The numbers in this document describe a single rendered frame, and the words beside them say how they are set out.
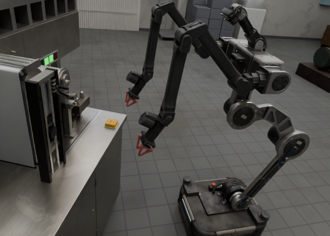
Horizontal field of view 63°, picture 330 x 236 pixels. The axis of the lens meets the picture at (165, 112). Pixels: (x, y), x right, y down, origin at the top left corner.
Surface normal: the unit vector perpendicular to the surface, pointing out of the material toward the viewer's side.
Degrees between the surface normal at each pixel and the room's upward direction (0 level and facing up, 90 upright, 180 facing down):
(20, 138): 90
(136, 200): 0
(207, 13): 90
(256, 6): 90
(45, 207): 0
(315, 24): 90
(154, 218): 0
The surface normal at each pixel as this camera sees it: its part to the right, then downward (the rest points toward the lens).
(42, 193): 0.11, -0.85
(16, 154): -0.18, 0.48
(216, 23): 0.24, 0.52
